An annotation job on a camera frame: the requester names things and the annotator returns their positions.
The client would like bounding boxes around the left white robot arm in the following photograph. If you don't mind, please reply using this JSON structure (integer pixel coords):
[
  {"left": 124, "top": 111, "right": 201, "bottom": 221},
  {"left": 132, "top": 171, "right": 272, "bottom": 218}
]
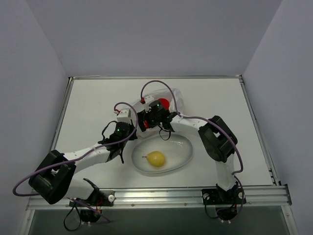
[{"left": 28, "top": 122, "right": 137, "bottom": 205}]

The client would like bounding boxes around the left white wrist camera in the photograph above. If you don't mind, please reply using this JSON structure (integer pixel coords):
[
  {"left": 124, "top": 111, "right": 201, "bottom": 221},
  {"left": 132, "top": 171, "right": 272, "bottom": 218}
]
[{"left": 114, "top": 108, "right": 136, "bottom": 124}]

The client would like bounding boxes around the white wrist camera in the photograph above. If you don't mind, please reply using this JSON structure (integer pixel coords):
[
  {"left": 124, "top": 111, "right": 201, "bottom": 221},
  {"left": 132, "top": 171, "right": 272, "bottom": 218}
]
[
  {"left": 114, "top": 108, "right": 136, "bottom": 124},
  {"left": 139, "top": 95, "right": 155, "bottom": 109}
]

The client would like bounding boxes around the yellow fake pear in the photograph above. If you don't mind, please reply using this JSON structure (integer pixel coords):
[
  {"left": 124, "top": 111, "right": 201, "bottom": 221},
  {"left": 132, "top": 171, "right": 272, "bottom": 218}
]
[{"left": 143, "top": 151, "right": 165, "bottom": 167}]

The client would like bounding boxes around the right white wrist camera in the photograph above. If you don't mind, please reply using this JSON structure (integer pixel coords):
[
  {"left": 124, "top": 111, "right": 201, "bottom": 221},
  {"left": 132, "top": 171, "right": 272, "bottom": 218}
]
[{"left": 139, "top": 95, "right": 155, "bottom": 109}]

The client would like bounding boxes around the purple cable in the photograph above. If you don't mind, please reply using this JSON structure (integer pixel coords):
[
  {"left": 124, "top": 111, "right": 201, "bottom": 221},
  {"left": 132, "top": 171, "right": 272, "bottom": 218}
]
[
  {"left": 12, "top": 101, "right": 140, "bottom": 223},
  {"left": 140, "top": 80, "right": 245, "bottom": 220}
]

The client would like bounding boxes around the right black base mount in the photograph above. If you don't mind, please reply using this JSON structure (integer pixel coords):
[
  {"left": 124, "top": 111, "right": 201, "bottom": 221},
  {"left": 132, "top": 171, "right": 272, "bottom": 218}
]
[{"left": 201, "top": 182, "right": 246, "bottom": 224}]

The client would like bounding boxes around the white plastic bag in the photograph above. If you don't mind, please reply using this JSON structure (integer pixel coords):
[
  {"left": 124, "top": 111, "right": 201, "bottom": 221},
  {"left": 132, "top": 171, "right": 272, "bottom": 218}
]
[{"left": 131, "top": 88, "right": 184, "bottom": 138}]

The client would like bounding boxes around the aluminium front rail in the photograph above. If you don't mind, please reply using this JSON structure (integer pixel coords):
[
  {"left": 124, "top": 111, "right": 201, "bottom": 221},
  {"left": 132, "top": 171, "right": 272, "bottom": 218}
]
[{"left": 26, "top": 185, "right": 292, "bottom": 210}]

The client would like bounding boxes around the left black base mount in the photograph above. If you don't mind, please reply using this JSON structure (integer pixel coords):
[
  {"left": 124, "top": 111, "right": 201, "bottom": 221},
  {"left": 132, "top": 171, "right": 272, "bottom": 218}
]
[{"left": 70, "top": 178, "right": 115, "bottom": 224}]

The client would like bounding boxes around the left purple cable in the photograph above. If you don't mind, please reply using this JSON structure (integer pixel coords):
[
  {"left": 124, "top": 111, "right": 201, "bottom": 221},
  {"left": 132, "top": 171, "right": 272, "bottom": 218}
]
[{"left": 12, "top": 101, "right": 140, "bottom": 223}]

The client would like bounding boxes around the red fake apple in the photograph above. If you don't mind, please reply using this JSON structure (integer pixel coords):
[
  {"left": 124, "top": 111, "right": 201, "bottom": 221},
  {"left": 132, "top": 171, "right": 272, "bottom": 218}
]
[{"left": 159, "top": 98, "right": 170, "bottom": 110}]

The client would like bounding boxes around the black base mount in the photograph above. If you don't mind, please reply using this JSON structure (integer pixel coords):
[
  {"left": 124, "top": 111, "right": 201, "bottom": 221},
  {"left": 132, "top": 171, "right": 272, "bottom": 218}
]
[
  {"left": 201, "top": 182, "right": 246, "bottom": 224},
  {"left": 70, "top": 178, "right": 115, "bottom": 224}
]

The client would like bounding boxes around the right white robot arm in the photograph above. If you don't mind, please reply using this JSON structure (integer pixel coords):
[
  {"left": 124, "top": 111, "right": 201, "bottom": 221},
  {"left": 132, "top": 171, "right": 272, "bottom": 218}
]
[{"left": 137, "top": 100, "right": 238, "bottom": 202}]

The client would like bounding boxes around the white oval plate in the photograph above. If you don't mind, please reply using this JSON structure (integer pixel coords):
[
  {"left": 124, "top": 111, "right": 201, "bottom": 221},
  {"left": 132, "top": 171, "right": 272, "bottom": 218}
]
[{"left": 131, "top": 135, "right": 194, "bottom": 174}]

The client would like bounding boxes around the red yellow fake peach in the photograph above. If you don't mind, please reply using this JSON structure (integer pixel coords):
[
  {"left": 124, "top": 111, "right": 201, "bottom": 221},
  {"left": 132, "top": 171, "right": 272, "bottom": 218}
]
[{"left": 143, "top": 120, "right": 149, "bottom": 129}]

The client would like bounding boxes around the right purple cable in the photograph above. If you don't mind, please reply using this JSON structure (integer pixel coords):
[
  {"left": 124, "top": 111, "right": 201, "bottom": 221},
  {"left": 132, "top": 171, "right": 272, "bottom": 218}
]
[{"left": 140, "top": 80, "right": 245, "bottom": 220}]

